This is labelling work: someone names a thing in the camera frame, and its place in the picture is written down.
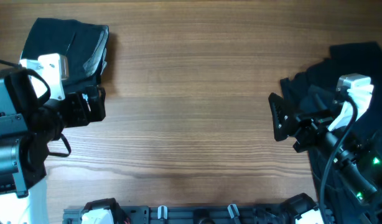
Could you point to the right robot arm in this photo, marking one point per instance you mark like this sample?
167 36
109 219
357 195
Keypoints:
358 164

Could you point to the pile of black clothes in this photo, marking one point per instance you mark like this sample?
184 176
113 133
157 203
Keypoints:
333 111

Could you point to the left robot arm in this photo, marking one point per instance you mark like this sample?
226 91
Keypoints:
31 125

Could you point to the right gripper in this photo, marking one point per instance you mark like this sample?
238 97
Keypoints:
310 129

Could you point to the black shorts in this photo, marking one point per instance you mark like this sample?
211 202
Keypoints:
84 46

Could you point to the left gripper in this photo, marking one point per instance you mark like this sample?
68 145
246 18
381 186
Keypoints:
78 102

